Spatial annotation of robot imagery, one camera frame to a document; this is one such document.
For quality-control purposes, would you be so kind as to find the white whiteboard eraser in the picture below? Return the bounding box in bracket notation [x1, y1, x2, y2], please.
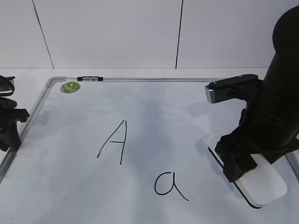
[207, 134, 288, 209]

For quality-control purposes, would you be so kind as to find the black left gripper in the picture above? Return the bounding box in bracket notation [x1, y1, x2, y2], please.
[0, 76, 30, 151]

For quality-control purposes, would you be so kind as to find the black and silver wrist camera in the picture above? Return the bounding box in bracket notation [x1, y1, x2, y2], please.
[205, 74, 263, 104]

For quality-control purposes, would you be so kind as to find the round green sticker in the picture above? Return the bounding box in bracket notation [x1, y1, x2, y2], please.
[60, 82, 81, 94]

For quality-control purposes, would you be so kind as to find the white whiteboard with aluminium frame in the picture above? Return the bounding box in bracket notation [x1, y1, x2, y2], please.
[0, 82, 299, 224]

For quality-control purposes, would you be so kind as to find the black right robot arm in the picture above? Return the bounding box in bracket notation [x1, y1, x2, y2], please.
[210, 7, 299, 166]

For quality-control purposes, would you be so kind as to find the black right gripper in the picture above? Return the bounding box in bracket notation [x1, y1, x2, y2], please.
[215, 82, 299, 182]

